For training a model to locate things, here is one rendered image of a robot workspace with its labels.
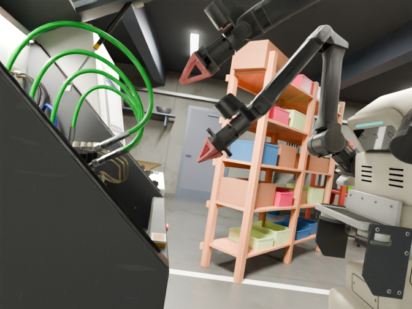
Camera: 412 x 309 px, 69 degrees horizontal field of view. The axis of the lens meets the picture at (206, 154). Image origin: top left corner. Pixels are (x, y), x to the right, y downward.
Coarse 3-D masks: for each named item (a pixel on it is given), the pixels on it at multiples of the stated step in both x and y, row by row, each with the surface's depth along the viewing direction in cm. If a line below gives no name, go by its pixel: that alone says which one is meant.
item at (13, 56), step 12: (48, 24) 76; (60, 24) 76; (72, 24) 76; (84, 24) 77; (108, 36) 78; (120, 48) 79; (12, 60) 75; (132, 60) 79; (144, 72) 79; (144, 120) 80; (132, 132) 80
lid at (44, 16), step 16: (0, 0) 83; (16, 0) 85; (32, 0) 88; (48, 0) 91; (64, 0) 94; (80, 0) 100; (96, 0) 104; (112, 0) 106; (128, 0) 108; (144, 0) 113; (16, 16) 93; (32, 16) 96; (48, 16) 99; (64, 16) 103; (80, 16) 107; (96, 16) 111
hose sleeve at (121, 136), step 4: (124, 132) 79; (128, 132) 79; (116, 136) 79; (120, 136) 79; (124, 136) 79; (128, 136) 80; (104, 140) 79; (108, 140) 78; (112, 140) 79; (116, 140) 79; (120, 140) 80; (100, 144) 78; (104, 144) 78; (108, 144) 78; (112, 144) 79
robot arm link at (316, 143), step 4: (316, 136) 100; (320, 136) 97; (312, 140) 101; (316, 140) 99; (320, 140) 97; (312, 144) 101; (316, 144) 99; (320, 144) 97; (316, 148) 99; (320, 148) 98; (324, 148) 96; (316, 152) 101; (320, 152) 99; (324, 152) 98; (328, 152) 96; (336, 152) 99; (320, 156) 101
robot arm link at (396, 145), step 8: (408, 112) 62; (408, 128) 55; (400, 136) 57; (408, 136) 56; (392, 144) 60; (400, 144) 58; (408, 144) 57; (392, 152) 61; (400, 152) 60; (408, 152) 59; (400, 160) 61; (408, 160) 60
